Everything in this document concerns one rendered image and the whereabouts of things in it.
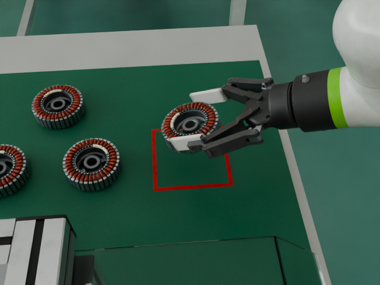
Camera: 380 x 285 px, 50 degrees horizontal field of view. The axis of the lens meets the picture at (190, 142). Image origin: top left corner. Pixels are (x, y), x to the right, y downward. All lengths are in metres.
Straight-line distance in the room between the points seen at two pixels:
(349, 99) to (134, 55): 0.63
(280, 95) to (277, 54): 1.65
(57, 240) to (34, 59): 0.81
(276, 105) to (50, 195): 0.47
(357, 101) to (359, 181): 1.26
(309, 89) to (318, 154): 1.26
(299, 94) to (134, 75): 0.51
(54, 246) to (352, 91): 0.44
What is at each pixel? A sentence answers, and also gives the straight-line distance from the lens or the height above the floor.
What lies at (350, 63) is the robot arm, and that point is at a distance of 0.55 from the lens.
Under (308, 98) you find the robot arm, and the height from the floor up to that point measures 1.01.
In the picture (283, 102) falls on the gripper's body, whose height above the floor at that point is 0.99.
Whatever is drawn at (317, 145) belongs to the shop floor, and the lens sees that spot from 1.92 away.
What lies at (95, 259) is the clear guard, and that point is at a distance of 0.43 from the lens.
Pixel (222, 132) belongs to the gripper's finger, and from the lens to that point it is 0.69.
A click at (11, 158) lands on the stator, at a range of 0.90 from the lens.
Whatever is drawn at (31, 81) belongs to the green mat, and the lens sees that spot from 1.09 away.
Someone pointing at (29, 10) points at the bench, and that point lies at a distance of 2.37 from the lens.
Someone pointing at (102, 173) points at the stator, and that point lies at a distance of 0.82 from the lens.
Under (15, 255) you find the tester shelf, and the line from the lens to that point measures 0.39.
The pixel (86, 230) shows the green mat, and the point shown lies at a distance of 0.80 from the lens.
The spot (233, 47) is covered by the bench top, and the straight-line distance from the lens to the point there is 1.12.
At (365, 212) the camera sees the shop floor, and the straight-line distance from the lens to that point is 1.79.
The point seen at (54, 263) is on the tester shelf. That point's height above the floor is 1.11.
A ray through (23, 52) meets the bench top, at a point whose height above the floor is 0.75.
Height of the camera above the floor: 1.45
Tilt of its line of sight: 52 degrees down
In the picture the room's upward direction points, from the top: straight up
